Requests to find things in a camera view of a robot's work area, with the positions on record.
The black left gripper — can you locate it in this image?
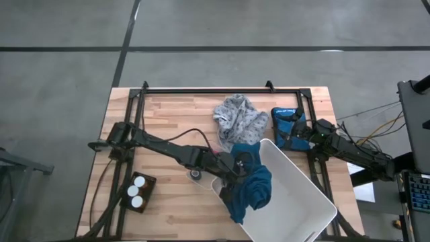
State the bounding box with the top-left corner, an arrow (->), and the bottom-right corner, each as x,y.
217,151 -> 258,204

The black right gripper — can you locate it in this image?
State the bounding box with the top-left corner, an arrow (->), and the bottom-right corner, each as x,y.
275,107 -> 319,149

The clear plastic bin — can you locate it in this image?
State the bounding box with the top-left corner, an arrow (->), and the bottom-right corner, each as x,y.
185,146 -> 224,192

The dark blue scrub garment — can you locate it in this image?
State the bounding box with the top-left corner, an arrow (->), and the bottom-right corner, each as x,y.
221,140 -> 273,226

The grey patterned hospital gown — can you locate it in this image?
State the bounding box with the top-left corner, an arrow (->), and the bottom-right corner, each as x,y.
212,93 -> 270,153

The blue first aid pouch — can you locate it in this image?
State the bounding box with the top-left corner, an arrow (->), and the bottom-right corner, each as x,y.
271,106 -> 312,152

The white perforated plastic basket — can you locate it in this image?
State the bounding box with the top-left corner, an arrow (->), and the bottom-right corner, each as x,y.
210,138 -> 338,242

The black bottle tray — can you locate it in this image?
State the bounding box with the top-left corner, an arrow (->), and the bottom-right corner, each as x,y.
120,171 -> 158,214

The white paper sheet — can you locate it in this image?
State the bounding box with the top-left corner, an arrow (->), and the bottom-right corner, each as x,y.
347,162 -> 376,204

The backlit keyboard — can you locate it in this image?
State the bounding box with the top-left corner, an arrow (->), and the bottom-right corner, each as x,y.
404,171 -> 430,214

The grey metal cart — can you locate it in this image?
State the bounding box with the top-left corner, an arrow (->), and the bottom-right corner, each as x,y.
0,146 -> 55,233

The black metal rig frame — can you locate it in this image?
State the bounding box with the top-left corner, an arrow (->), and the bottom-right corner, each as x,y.
75,80 -> 368,242

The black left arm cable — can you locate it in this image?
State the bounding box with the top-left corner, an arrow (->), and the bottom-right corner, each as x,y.
157,128 -> 216,155

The bundle of loose cables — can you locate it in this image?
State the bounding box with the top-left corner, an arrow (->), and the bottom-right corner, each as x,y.
335,100 -> 404,159

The thin brown cable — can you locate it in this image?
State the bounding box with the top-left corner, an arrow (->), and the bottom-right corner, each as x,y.
88,158 -> 116,230

